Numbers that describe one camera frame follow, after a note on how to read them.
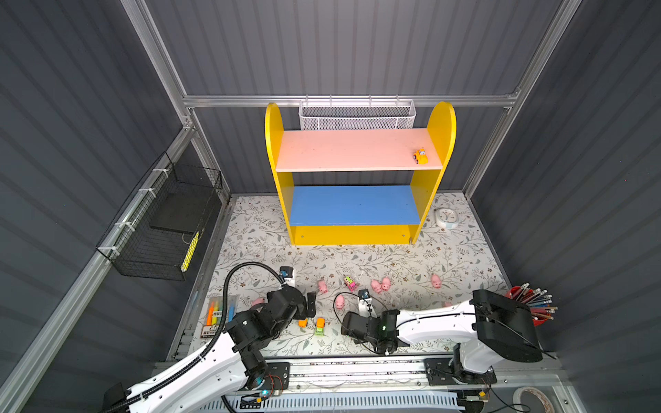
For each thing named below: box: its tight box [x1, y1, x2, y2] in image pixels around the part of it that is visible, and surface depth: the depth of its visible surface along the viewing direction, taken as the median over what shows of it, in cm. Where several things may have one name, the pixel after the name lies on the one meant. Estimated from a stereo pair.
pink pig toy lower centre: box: [335, 294, 346, 310], surface depth 88 cm
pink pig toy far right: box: [430, 274, 443, 290], surface depth 93 cm
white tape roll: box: [512, 386, 556, 413], surface depth 71 cm
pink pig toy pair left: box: [370, 278, 383, 294], surface depth 91 cm
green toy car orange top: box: [315, 316, 327, 337], surface depth 82 cm
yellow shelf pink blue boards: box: [264, 102, 458, 247], surface depth 82 cm
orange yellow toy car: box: [412, 147, 429, 166], surface depth 74 cm
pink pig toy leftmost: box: [317, 277, 328, 294], surface depth 91 cm
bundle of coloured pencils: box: [512, 282, 559, 321], surface depth 75 cm
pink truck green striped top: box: [344, 275, 359, 292], surface depth 92 cm
